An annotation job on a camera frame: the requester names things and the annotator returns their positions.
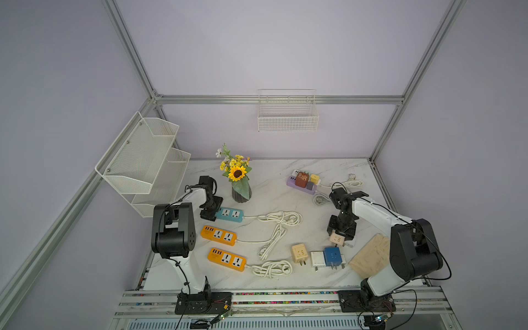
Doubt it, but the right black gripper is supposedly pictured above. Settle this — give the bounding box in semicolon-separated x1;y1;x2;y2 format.
326;212;356;239

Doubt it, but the pink butterfly cube adapter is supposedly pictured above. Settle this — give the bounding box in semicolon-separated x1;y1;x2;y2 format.
329;231;345;246

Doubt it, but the teal power strip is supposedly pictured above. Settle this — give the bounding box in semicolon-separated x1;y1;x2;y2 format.
215;207;244;223

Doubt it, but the orange power strip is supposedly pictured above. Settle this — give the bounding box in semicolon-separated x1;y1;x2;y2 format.
207;247;247;272
200;225;237;246

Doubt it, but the blue cube plug adapter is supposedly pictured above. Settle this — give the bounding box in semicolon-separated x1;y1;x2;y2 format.
323;246;346;269

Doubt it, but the white charger plug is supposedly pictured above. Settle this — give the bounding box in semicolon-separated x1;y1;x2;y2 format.
310;251;327;272

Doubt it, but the beige cube plug adapter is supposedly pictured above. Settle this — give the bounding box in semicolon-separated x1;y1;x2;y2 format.
291;243;309;265

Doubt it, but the purple power strip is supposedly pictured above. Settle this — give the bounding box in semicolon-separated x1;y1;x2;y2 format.
286;176;318;195

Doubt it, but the brown cube adapter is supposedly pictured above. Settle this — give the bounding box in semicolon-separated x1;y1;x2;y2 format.
295;172;310;188

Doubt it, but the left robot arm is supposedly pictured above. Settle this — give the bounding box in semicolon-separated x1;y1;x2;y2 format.
151;176;223;294

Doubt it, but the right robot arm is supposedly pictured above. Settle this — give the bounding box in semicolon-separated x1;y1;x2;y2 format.
327;188;444;301

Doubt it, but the dark grey ribbed vase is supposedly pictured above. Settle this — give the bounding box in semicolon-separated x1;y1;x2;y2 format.
232;180;252;203

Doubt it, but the beige work glove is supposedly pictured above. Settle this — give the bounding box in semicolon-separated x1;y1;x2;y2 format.
349;233;390;279

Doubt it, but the sunflower bouquet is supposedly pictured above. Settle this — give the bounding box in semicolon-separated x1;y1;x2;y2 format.
216;144;252;188

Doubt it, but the yellow cube adapter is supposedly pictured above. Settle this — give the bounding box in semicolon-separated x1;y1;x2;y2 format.
310;174;320;185

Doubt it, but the white two-tier mesh shelf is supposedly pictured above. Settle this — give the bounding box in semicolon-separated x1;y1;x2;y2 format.
95;112;191;218

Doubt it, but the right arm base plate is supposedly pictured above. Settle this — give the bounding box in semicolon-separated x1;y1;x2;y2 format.
338;290;396;313

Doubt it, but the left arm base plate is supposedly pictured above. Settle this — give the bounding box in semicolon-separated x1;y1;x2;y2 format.
174;291;233;315

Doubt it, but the aluminium front rail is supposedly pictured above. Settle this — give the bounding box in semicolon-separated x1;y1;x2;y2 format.
110;286;462;329

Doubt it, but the white wire wall basket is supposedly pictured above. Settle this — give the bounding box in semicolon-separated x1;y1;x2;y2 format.
257;89;319;133

